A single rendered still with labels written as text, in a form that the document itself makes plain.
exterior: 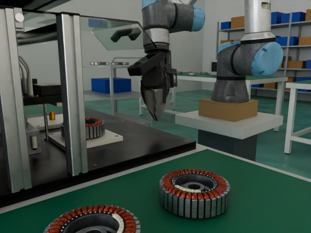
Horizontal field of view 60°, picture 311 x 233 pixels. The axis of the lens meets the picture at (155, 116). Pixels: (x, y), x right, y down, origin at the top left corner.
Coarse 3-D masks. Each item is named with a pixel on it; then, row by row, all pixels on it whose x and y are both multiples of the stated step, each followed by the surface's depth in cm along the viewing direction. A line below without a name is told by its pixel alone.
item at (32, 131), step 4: (28, 124) 65; (28, 128) 61; (32, 128) 61; (36, 128) 62; (28, 132) 59; (32, 132) 59; (36, 132) 60; (28, 136) 59; (28, 140) 59; (28, 144) 59; (40, 144) 61; (28, 148) 59; (32, 148) 60; (40, 148) 61; (32, 152) 60; (36, 152) 60; (40, 152) 61
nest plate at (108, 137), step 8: (48, 136) 71; (56, 136) 70; (104, 136) 70; (112, 136) 70; (120, 136) 70; (56, 144) 66; (64, 144) 63; (88, 144) 64; (96, 144) 66; (104, 144) 67
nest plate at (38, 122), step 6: (60, 114) 98; (30, 120) 88; (36, 120) 88; (42, 120) 88; (48, 120) 88; (54, 120) 88; (60, 120) 88; (36, 126) 80; (42, 126) 81; (48, 126) 82; (54, 126) 83; (60, 126) 84
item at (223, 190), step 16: (176, 176) 45; (192, 176) 47; (208, 176) 46; (160, 192) 42; (176, 192) 40; (192, 192) 40; (208, 192) 39; (224, 192) 40; (176, 208) 39; (192, 208) 38; (208, 208) 38; (224, 208) 40
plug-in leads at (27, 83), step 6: (24, 60) 57; (24, 66) 59; (30, 72) 58; (24, 78) 61; (30, 78) 58; (24, 84) 61; (30, 84) 58; (24, 90) 62; (30, 90) 58; (30, 96) 58
